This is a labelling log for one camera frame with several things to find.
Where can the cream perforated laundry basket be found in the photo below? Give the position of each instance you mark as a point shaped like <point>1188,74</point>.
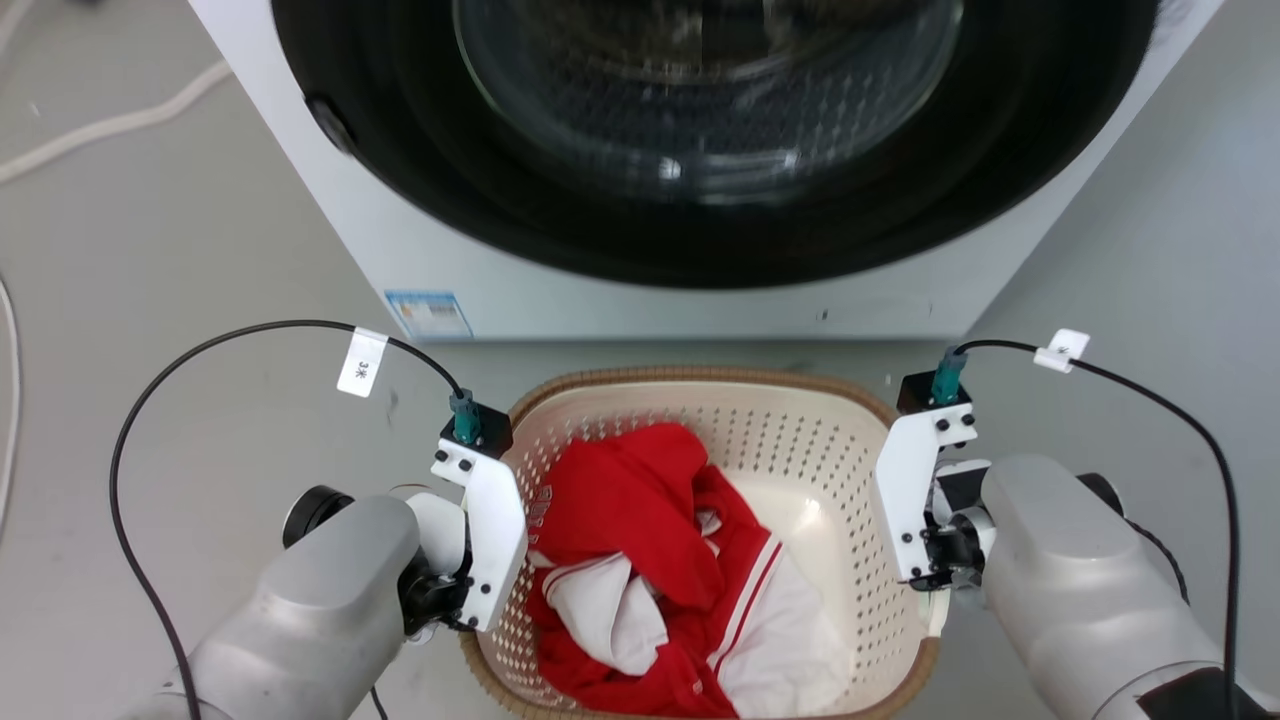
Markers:
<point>800,430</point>

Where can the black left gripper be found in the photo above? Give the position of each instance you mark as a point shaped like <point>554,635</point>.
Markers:
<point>432,598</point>

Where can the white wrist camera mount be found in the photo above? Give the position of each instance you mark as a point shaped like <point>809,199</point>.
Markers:
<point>492,520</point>
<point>905,480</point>

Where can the blue white energy label sticker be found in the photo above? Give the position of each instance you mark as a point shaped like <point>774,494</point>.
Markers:
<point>429,315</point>

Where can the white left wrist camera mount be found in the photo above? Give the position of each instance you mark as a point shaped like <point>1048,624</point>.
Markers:
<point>492,520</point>

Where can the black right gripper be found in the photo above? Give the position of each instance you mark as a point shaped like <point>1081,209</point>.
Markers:
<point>950,550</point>

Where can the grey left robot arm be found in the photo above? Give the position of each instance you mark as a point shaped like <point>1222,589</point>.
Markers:
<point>320,610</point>

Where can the black round washer door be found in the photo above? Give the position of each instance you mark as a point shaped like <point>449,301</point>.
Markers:
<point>400,190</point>

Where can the white washing machine body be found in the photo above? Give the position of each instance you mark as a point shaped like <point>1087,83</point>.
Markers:
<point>620,305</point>

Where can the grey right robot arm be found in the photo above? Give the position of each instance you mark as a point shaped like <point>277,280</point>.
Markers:
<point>1070,570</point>

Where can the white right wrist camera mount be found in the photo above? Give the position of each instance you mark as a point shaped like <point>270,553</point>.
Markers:
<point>905,480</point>

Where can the red and white garment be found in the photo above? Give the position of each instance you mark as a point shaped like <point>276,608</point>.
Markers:
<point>640,500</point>

